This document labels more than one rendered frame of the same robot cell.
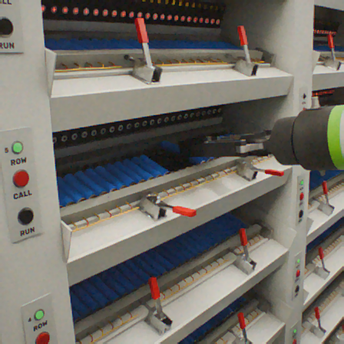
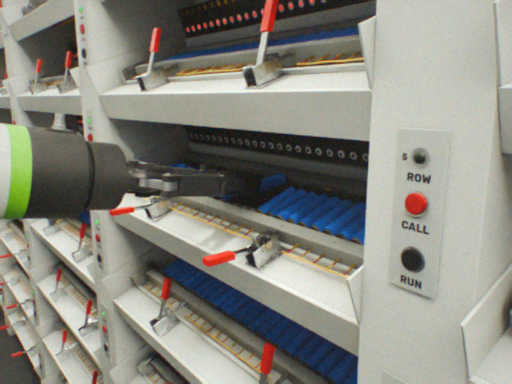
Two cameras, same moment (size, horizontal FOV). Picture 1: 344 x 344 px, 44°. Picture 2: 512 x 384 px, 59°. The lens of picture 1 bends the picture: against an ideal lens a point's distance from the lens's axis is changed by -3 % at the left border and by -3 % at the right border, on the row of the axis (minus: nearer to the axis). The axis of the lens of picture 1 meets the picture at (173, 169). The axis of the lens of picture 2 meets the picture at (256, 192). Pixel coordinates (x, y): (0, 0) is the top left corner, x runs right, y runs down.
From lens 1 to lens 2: 1.11 m
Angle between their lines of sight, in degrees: 97
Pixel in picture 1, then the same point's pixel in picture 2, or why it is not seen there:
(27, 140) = (91, 118)
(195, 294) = (206, 351)
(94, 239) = (126, 203)
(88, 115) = (117, 110)
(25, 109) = (92, 100)
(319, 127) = not seen: hidden behind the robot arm
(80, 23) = (228, 32)
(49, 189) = not seen: hidden behind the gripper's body
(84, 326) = (155, 277)
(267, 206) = not seen: outside the picture
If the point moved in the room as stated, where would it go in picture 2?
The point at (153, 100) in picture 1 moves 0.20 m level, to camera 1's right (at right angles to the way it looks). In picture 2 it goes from (143, 107) to (67, 110)
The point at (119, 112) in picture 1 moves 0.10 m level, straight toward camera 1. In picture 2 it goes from (129, 113) to (71, 112)
